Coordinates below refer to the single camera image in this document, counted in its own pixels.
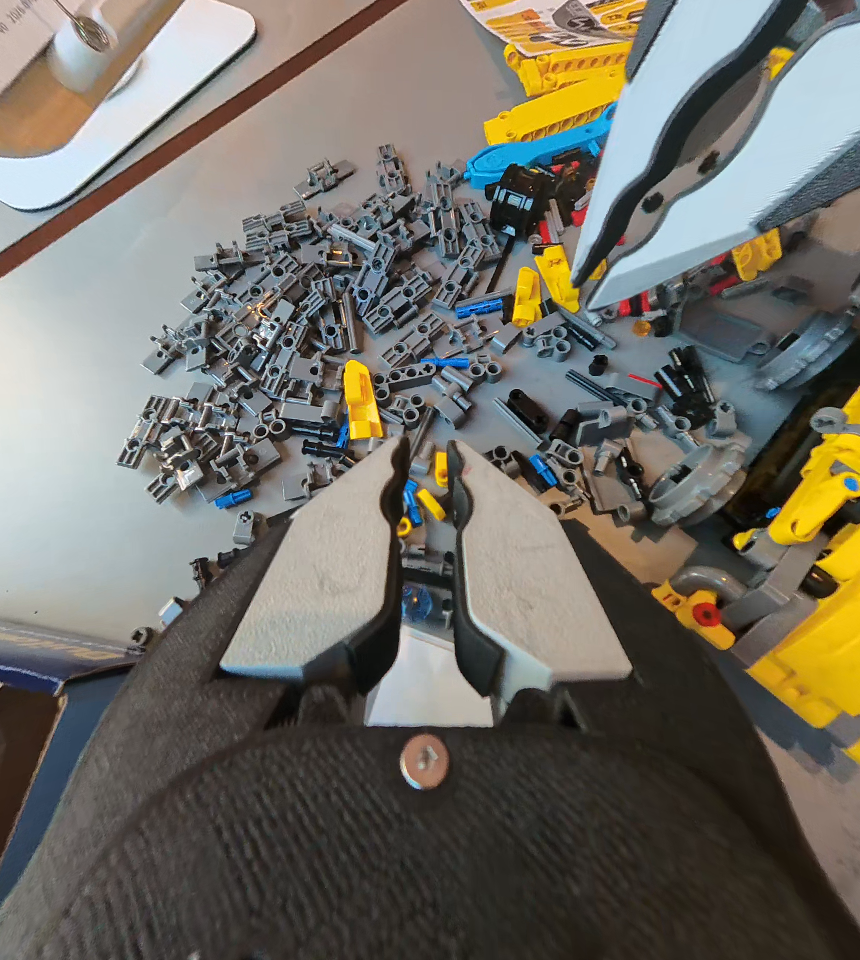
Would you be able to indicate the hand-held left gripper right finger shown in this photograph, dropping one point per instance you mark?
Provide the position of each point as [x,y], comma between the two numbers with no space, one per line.
[542,592]

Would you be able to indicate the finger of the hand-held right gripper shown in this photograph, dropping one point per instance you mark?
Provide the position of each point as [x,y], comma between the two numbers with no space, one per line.
[669,75]
[812,127]

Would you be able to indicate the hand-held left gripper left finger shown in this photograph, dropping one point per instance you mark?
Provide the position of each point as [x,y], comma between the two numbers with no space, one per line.
[317,592]

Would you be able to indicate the pile of brick parts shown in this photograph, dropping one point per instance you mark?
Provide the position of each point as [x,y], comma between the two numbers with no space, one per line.
[287,300]

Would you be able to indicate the yellow grey toy brick vehicle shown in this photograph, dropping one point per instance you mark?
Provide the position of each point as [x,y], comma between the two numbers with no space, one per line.
[834,637]

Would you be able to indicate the grey desk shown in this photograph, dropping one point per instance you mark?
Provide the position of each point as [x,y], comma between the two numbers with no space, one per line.
[62,450]

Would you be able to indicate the building instruction booklet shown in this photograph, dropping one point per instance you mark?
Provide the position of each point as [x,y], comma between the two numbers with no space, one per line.
[422,690]

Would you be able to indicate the yellow grey sticker sheet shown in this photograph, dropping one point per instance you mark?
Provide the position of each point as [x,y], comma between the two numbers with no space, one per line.
[520,22]

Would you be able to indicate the blue brick separator tool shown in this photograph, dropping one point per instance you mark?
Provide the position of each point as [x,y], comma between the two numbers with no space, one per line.
[497,161]

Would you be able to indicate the black rubber tyre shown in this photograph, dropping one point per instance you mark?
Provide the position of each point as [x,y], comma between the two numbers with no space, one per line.
[520,199]

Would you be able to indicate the blue cardboard box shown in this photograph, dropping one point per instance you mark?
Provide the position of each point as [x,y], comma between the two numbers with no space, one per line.
[25,652]

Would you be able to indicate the adjoining grey table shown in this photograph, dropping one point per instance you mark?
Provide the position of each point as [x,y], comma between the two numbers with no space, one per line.
[287,37]

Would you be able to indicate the wooden document stand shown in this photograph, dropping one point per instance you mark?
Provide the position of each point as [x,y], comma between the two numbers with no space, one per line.
[175,75]

